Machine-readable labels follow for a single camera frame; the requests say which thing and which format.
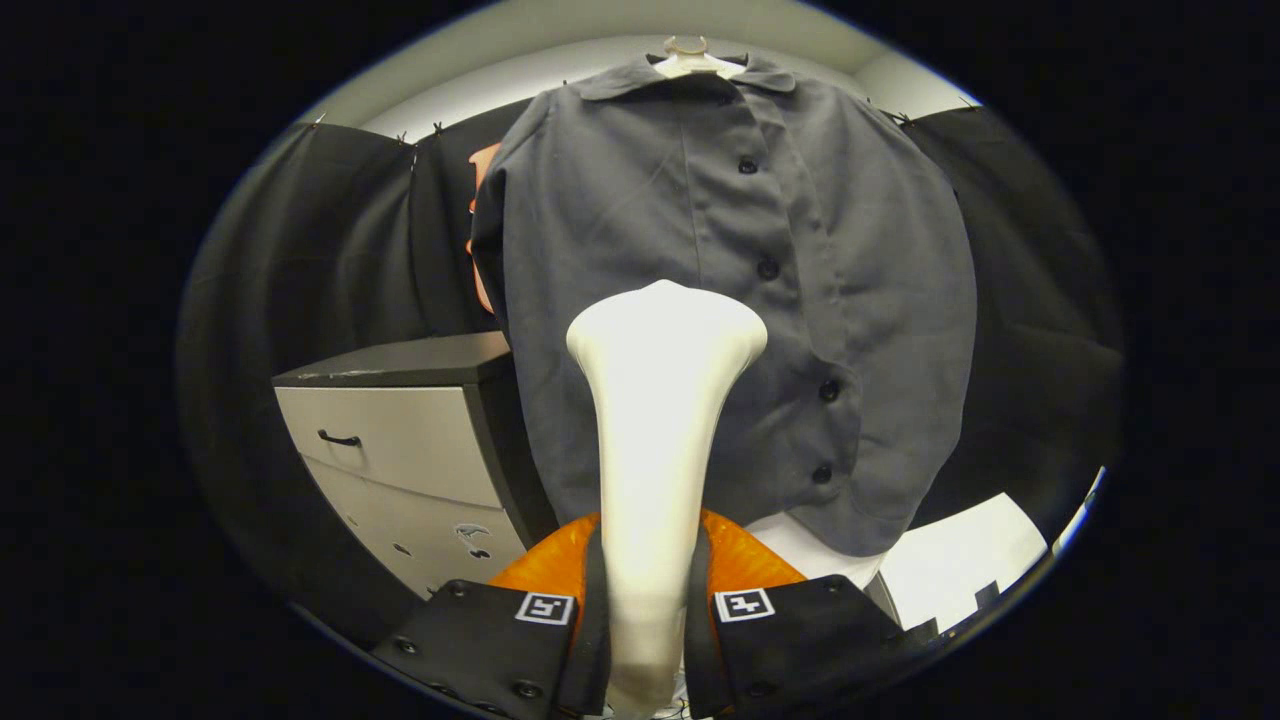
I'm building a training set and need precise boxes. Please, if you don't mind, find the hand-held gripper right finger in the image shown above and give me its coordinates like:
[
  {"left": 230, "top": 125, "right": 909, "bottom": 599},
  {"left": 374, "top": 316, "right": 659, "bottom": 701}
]
[{"left": 683, "top": 508, "right": 916, "bottom": 720}]

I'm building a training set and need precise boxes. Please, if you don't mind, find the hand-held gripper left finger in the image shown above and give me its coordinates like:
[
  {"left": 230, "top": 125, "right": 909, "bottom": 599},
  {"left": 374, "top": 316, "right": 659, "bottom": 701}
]
[{"left": 370, "top": 512, "right": 613, "bottom": 720}]

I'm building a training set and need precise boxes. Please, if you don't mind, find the white garment steamer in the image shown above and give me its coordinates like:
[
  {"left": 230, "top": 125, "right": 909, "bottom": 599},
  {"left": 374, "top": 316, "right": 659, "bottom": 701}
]
[{"left": 565, "top": 279, "right": 769, "bottom": 719}]

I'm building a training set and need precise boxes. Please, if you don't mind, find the grey button shirt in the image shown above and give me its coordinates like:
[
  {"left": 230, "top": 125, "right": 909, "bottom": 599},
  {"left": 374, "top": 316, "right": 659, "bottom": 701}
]
[{"left": 470, "top": 52, "right": 979, "bottom": 558}]

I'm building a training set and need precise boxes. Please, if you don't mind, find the white box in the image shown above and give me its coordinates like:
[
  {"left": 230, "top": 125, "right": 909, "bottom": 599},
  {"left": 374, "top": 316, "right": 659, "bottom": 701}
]
[{"left": 880, "top": 492, "right": 1049, "bottom": 633}]

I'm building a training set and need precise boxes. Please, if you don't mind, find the grey drawer cabinet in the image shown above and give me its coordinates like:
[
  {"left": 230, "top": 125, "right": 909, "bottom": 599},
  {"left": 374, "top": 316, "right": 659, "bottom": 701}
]
[{"left": 272, "top": 332, "right": 561, "bottom": 601}]

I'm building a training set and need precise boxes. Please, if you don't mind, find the white plastic device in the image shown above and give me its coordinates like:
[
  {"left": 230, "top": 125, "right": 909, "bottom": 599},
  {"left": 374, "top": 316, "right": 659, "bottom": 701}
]
[{"left": 1050, "top": 465, "right": 1108, "bottom": 556}]

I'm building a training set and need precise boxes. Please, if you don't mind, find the white mannequin torso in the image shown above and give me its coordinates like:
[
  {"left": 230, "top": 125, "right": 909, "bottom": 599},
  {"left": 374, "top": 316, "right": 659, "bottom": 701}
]
[{"left": 650, "top": 35, "right": 886, "bottom": 586}]

